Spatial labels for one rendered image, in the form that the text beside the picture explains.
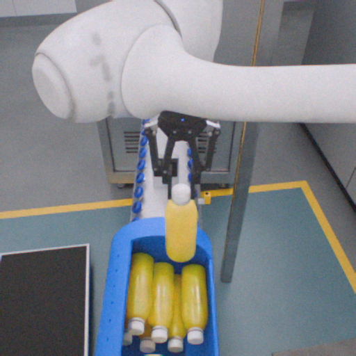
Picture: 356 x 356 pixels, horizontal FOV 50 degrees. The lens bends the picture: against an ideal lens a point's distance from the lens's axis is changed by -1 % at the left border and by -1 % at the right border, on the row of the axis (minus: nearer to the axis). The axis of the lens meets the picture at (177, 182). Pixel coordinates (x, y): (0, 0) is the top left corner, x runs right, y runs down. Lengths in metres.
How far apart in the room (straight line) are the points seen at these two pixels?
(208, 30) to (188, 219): 0.40
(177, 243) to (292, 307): 1.55
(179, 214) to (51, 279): 1.56
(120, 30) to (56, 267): 1.98
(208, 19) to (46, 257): 1.99
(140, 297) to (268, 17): 0.90
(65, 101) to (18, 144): 3.03
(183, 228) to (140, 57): 0.48
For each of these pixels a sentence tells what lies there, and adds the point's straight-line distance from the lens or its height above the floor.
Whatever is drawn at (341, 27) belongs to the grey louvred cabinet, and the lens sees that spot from 2.89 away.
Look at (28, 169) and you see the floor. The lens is 3.15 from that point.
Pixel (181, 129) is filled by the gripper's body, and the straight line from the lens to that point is 0.66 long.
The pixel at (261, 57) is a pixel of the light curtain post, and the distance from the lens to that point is 1.35.
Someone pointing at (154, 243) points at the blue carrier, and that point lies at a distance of 1.09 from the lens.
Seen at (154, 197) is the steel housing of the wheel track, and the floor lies 0.93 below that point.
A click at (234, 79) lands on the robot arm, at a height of 1.82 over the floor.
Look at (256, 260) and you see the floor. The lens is 2.45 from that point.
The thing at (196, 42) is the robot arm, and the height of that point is 1.79.
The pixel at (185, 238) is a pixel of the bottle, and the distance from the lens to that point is 0.84.
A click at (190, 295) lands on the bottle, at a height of 1.09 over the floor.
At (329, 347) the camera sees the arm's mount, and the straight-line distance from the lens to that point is 1.13.
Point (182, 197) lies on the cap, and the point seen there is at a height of 1.45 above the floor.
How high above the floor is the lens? 2.00
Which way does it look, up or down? 45 degrees down
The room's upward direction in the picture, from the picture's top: straight up
